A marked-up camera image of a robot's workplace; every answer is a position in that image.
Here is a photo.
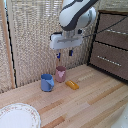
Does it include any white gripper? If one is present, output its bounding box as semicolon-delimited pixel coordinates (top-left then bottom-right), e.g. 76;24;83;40
49;30;85;61

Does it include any orange toy toast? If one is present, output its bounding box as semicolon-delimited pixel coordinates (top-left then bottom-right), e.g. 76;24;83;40
64;79;81;91

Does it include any pink mug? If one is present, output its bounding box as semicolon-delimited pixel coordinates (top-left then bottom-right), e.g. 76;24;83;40
54;65;67;84

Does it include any blue mug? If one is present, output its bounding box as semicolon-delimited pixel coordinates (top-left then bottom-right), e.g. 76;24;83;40
40;73;56;93

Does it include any bamboo blind screen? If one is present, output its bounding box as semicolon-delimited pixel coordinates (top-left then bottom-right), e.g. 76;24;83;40
6;0;101;88

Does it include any brown drawer cabinet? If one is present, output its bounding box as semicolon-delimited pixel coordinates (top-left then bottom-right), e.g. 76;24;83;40
86;9;128;83

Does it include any white plate with floral rim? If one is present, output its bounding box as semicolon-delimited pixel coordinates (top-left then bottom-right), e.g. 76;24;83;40
0;102;42;128

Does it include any silver drawer handle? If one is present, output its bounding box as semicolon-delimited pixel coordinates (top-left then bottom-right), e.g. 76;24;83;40
105;27;128;37
96;55;123;67

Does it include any black cable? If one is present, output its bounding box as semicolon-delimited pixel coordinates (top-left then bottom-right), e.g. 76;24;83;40
82;15;128;38

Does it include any wooden post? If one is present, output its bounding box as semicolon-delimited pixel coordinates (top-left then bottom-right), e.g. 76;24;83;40
0;0;17;90

